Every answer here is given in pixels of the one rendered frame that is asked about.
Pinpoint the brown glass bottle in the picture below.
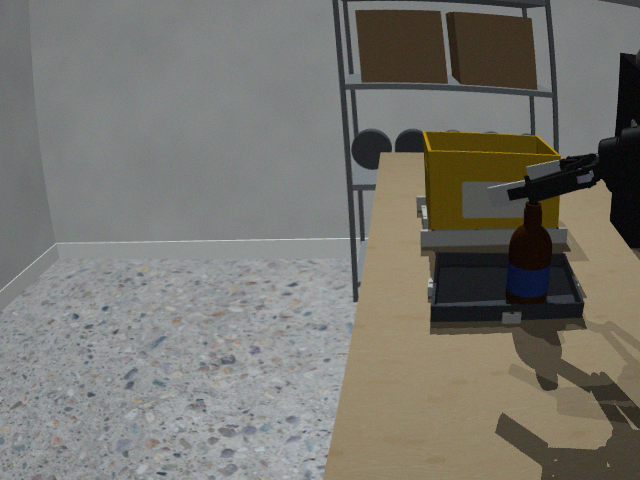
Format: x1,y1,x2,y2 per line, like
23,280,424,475
505,202,552,304

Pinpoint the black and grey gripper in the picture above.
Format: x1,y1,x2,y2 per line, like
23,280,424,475
487,136,632,208

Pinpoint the yellow open-top crate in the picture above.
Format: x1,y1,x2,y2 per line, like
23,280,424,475
422,131,561,229

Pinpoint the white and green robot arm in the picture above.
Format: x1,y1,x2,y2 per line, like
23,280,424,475
599,0,640,195

